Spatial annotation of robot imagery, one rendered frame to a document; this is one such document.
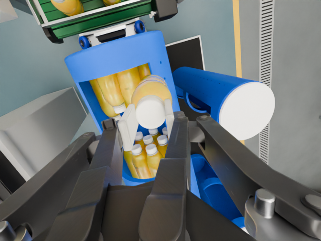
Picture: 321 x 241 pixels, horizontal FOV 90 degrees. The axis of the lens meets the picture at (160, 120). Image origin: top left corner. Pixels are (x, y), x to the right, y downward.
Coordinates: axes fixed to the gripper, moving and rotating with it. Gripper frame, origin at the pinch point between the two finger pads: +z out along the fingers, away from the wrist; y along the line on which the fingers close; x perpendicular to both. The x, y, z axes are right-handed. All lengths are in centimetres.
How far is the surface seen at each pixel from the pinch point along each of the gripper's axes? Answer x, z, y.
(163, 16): 20, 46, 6
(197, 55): 7, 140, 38
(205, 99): -15, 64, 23
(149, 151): -22.4, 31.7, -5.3
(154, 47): 9.5, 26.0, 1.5
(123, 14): 25, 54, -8
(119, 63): 7.0, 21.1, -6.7
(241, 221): -105, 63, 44
